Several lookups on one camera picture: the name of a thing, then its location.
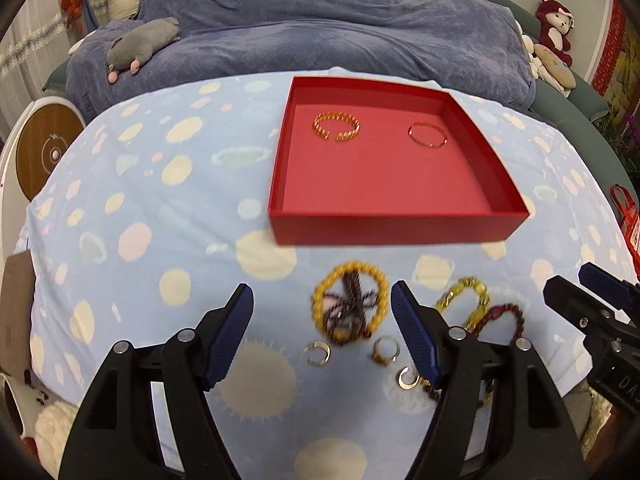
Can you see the white fluffy rug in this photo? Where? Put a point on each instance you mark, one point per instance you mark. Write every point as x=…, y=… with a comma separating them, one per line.
x=55, y=435

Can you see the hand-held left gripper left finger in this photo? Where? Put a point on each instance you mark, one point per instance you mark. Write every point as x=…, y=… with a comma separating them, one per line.
x=235, y=330

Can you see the brown cardboard box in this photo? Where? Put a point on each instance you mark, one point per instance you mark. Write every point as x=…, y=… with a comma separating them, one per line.
x=15, y=310

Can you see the red cardboard box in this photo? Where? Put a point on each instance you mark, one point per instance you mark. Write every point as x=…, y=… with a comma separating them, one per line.
x=380, y=185

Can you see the light blue planet-print blanket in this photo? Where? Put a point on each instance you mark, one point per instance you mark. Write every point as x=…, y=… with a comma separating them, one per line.
x=150, y=185

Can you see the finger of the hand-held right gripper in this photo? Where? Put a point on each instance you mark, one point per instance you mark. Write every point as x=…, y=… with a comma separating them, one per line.
x=600, y=280
x=565, y=297

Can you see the white device with wooden disc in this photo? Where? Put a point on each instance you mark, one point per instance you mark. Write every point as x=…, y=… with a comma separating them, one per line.
x=45, y=150

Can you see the grey plush mouse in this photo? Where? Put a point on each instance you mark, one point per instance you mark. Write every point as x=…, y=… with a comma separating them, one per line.
x=140, y=40

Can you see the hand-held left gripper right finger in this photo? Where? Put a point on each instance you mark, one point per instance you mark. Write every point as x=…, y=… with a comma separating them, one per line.
x=415, y=330

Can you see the beige plush toy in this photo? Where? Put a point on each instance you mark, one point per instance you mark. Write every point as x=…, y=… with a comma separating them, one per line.
x=555, y=67

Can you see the gold hoop earring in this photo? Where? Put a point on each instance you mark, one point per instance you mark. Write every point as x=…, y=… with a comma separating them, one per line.
x=320, y=344
x=402, y=380

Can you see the white curtain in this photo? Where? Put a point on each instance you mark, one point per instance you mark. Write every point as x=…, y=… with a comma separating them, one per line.
x=30, y=45

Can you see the blue-grey plush blanket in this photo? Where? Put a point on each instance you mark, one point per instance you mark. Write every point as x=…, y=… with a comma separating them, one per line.
x=325, y=10

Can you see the red ribbon bow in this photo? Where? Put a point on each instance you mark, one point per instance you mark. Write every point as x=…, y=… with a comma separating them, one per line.
x=75, y=4

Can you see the thin gold bangle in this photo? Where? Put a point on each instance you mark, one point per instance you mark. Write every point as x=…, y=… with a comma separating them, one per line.
x=410, y=132

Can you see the red wall hanging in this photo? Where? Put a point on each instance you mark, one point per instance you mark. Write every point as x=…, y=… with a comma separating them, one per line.
x=617, y=45

